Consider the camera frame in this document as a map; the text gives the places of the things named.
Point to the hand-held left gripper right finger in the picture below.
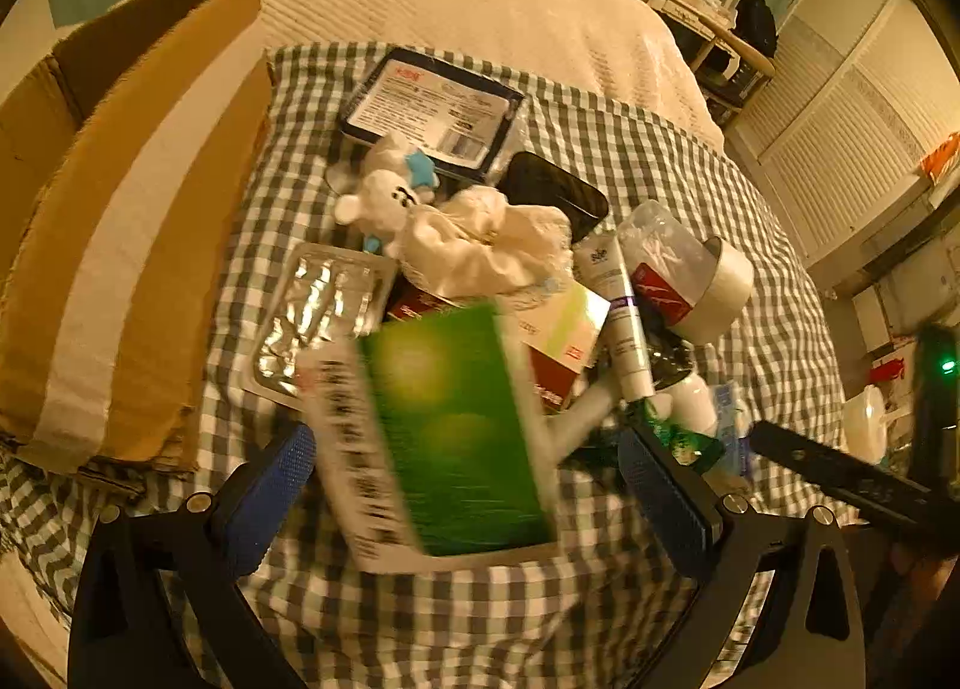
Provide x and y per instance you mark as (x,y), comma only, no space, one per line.
(664,501)

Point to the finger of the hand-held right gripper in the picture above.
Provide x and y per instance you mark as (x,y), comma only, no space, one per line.
(825,473)

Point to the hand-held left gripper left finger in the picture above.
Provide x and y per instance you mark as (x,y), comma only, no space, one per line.
(270,501)

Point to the green sachet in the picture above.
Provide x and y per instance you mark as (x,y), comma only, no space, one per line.
(690,445)

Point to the red and white medicine box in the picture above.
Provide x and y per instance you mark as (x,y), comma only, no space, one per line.
(570,336)

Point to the green medicine box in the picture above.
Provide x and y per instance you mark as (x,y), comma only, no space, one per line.
(450,434)

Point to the white tape roll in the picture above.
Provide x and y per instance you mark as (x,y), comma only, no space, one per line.
(731,276)

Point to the brown cardboard box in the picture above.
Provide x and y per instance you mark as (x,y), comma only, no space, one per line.
(112,246)

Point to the white plush bear toy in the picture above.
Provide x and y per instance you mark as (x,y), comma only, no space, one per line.
(379,197)

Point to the white plastic container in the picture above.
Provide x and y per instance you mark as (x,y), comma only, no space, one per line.
(870,426)

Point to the white cream tube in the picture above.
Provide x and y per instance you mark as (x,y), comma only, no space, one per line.
(622,329)

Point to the silver blister pack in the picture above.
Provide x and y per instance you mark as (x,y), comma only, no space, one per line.
(322,306)

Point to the clear cotton swab container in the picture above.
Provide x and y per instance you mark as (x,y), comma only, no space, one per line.
(660,254)

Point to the white louvred wardrobe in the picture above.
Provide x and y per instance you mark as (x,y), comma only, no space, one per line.
(847,104)

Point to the white fabric scrunchie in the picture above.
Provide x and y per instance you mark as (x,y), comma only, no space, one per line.
(465,246)

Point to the black plastic case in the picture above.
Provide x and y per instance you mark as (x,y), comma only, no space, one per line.
(555,194)

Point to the grey checked cloth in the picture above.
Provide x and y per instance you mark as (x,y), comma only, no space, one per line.
(675,156)

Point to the black bag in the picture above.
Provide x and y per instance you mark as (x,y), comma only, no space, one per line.
(756,25)

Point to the dark blue flat packet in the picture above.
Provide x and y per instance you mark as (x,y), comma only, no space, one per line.
(427,104)

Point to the wooden dressing desk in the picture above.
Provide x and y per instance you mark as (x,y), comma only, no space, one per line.
(712,21)

